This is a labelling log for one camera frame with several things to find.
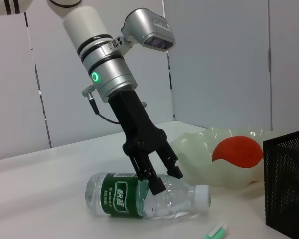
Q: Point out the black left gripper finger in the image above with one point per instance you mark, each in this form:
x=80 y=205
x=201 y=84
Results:
x=172 y=164
x=149 y=174

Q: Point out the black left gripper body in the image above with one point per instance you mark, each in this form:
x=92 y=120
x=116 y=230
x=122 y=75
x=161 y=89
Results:
x=139 y=129

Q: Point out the clear green-label water bottle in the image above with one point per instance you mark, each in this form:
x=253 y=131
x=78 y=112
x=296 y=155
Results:
x=114 y=196

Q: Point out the red orange fruit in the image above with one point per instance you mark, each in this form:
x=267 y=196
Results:
x=236 y=152

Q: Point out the pale green wavy fruit plate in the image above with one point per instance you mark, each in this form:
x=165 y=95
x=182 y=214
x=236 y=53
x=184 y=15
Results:
x=196 y=154

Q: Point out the green pen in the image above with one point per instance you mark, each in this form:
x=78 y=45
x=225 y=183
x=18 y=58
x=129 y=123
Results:
x=215 y=232

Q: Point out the black mesh pen holder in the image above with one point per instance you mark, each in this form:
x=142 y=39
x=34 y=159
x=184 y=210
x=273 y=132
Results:
x=286 y=184

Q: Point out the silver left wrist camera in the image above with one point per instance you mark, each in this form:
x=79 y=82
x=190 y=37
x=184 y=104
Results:
x=149 y=27

